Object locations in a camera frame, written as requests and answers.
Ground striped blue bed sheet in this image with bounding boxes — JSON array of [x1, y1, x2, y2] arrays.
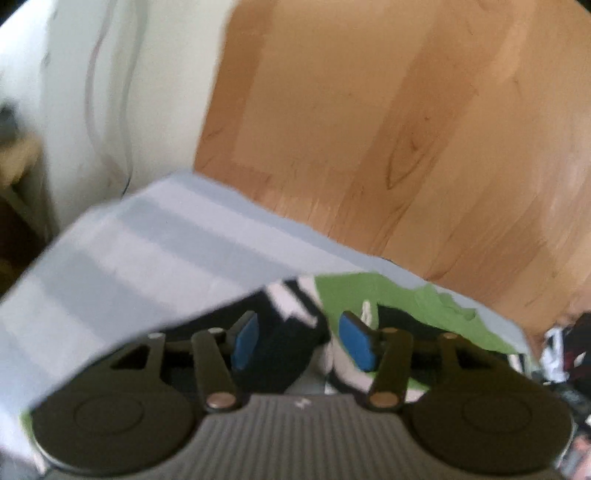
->
[[0, 169, 541, 476]]

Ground wooden headboard panel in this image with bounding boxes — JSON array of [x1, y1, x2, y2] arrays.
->
[[194, 1, 590, 332]]

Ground wall cables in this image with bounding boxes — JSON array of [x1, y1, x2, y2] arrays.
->
[[82, 0, 150, 195]]

